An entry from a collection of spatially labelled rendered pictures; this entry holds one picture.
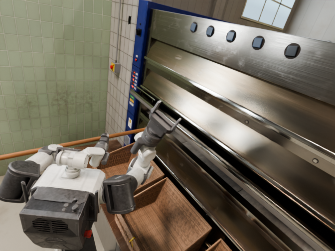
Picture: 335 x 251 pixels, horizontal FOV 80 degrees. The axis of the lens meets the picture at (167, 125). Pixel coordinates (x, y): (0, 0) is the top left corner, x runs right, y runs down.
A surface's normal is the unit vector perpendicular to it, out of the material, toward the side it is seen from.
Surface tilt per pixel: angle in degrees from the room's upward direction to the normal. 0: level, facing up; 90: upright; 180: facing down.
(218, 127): 70
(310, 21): 90
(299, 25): 90
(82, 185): 0
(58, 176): 0
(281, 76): 90
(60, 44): 90
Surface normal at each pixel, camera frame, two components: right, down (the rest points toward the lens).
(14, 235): 0.19, -0.86
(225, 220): -0.69, -0.16
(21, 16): 0.57, 0.48
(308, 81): -0.80, 0.15
